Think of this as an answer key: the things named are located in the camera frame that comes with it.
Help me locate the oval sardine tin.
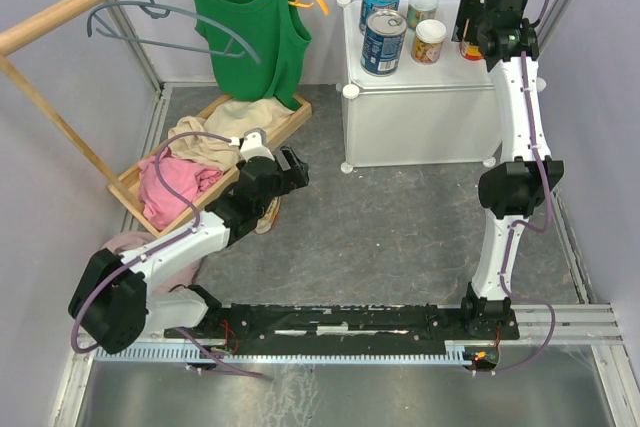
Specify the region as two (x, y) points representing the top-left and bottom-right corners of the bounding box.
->
(459, 21), (484, 61)
(255, 197), (281, 235)

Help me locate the small cup white lid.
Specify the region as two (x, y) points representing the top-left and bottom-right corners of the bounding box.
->
(411, 19), (447, 64)

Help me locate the dark blue tin can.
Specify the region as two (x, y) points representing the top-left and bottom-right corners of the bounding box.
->
(361, 9), (407, 76)

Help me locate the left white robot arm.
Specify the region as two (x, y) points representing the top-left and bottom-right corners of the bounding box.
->
(68, 146), (309, 354)

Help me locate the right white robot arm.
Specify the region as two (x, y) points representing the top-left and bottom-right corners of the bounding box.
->
(452, 0), (564, 303)

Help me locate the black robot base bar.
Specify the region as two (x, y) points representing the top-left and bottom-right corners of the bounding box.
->
(186, 292), (520, 355)

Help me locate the beige cloth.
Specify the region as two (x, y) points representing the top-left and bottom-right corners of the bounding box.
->
(167, 98), (296, 171)

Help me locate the white plastic cube cabinet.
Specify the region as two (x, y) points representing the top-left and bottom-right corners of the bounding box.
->
(336, 0), (548, 173)

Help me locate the pink cloth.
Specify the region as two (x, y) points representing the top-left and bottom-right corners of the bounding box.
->
(137, 155), (225, 231)

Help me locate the mauve cloth on floor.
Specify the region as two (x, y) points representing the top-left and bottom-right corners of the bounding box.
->
(103, 231), (201, 294)

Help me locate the green tank top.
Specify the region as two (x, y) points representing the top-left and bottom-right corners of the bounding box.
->
(193, 0), (312, 111)

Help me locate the grey clothes hanger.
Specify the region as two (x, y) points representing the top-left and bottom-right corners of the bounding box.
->
(86, 0), (262, 65)

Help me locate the wooden clothes rack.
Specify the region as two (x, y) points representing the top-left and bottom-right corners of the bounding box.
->
(1, 0), (154, 190)

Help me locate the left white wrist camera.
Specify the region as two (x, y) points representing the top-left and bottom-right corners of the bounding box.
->
(229, 129), (275, 162)

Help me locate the white slotted cable duct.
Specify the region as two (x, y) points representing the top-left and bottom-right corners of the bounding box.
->
(95, 340), (471, 366)

